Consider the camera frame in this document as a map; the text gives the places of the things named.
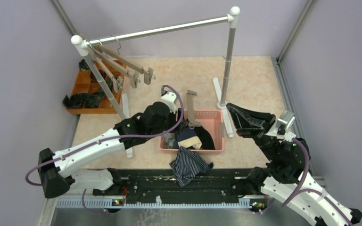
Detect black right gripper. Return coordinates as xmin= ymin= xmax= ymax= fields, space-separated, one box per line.
xmin=226 ymin=101 xmax=279 ymax=161

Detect beige clip hanger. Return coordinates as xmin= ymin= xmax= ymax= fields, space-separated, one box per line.
xmin=100 ymin=38 xmax=156 ymax=85
xmin=88 ymin=48 xmax=123 ymax=92
xmin=186 ymin=89 xmax=201 ymax=127
xmin=91 ymin=45 xmax=142 ymax=89

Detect navy blue underwear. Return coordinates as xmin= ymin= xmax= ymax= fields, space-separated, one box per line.
xmin=173 ymin=127 xmax=202 ymax=150

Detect black underwear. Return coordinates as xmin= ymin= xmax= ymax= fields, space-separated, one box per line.
xmin=194 ymin=126 xmax=215 ymax=150

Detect dark striped underwear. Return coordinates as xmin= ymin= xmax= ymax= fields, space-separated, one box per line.
xmin=169 ymin=147 xmax=214 ymax=187

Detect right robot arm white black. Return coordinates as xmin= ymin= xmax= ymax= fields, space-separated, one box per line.
xmin=226 ymin=103 xmax=362 ymax=226

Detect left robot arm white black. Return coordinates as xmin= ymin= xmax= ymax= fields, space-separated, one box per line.
xmin=38 ymin=102 xmax=184 ymax=199

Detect pink plastic basket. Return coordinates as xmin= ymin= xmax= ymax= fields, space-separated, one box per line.
xmin=159 ymin=110 xmax=225 ymax=152

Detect green patterned tie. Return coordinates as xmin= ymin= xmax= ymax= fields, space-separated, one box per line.
xmin=84 ymin=84 xmax=106 ymax=108

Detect black rolled cloth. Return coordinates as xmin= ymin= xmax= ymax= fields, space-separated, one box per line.
xmin=62 ymin=93 xmax=91 ymax=109

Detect orange wooden divider tray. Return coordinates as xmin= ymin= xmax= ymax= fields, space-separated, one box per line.
xmin=66 ymin=63 xmax=124 ymax=115

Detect green patterned rolled cloth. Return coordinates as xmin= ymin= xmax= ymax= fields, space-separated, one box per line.
xmin=78 ymin=59 xmax=90 ymax=72

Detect white metal clothes rack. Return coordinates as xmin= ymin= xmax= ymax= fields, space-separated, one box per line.
xmin=71 ymin=6 xmax=241 ymax=159

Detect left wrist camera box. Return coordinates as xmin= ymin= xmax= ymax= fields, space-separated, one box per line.
xmin=160 ymin=90 xmax=178 ymax=113

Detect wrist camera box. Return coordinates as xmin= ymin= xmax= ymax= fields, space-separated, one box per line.
xmin=265 ymin=110 xmax=296 ymax=142
xmin=160 ymin=90 xmax=178 ymax=113

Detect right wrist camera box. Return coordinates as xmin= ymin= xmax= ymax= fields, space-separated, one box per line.
xmin=265 ymin=110 xmax=296 ymax=142

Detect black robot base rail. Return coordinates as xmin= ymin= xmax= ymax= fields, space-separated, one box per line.
xmin=85 ymin=169 xmax=272 ymax=212

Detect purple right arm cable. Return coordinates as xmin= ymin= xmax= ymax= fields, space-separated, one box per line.
xmin=262 ymin=137 xmax=354 ymax=226

